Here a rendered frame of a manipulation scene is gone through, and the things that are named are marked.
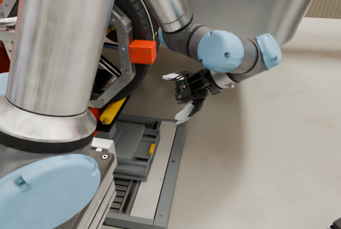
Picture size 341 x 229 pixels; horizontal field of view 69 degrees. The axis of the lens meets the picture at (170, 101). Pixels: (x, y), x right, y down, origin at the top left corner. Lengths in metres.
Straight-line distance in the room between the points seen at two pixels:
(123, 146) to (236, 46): 1.11
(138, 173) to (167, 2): 1.07
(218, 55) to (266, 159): 1.40
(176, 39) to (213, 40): 0.11
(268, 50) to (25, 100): 0.44
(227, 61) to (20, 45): 0.32
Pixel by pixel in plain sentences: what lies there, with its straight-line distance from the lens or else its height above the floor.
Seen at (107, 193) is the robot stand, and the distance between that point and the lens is 0.72.
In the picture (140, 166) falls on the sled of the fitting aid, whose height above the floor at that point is 0.15.
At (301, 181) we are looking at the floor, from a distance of 1.76.
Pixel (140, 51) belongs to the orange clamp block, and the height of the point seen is 0.87.
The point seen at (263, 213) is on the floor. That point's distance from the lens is 1.53.
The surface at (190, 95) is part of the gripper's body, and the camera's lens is 0.63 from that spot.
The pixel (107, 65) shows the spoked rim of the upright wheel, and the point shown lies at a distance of 1.16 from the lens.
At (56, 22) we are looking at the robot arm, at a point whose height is 1.16.
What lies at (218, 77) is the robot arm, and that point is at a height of 0.95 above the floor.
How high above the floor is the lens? 1.22
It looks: 33 degrees down
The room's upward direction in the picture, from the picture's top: straight up
